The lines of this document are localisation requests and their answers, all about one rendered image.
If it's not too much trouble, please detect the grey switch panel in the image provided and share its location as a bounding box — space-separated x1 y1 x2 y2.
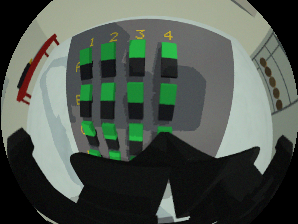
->
65 19 234 161

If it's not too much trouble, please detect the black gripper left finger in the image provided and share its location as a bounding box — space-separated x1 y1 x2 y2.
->
69 132 172 216

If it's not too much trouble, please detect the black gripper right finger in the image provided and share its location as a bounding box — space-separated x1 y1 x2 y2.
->
165 132 261 218

